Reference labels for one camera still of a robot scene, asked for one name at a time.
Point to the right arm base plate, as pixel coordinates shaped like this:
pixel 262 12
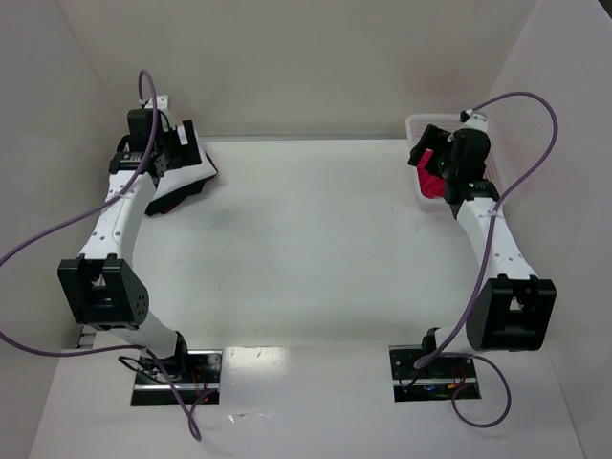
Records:
pixel 437 382

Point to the white plastic basket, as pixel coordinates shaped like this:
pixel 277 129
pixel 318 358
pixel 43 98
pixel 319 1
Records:
pixel 488 187

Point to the red t-shirt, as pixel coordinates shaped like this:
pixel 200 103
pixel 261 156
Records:
pixel 431 186

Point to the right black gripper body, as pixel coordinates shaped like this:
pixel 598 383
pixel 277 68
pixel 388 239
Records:
pixel 426 144

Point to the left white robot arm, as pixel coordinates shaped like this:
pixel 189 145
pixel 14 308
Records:
pixel 100 285

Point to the folded white t-shirt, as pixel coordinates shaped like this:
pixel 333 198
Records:
pixel 176 179

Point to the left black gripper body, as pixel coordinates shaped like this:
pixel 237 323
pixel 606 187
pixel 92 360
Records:
pixel 189 142

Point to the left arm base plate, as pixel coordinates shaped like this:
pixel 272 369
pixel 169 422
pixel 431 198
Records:
pixel 198 382

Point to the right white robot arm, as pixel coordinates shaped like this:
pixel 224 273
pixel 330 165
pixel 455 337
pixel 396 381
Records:
pixel 510 306

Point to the folded black t-shirt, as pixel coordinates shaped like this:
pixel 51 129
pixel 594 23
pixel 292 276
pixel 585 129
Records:
pixel 169 202

